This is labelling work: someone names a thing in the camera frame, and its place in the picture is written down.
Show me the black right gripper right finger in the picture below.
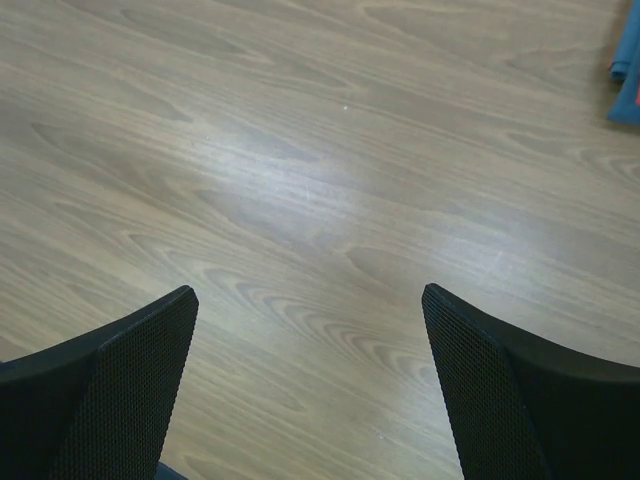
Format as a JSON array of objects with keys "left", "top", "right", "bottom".
[{"left": 422, "top": 283, "right": 639, "bottom": 479}]

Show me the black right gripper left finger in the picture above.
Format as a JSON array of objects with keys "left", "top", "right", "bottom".
[{"left": 1, "top": 286, "right": 199, "bottom": 479}]

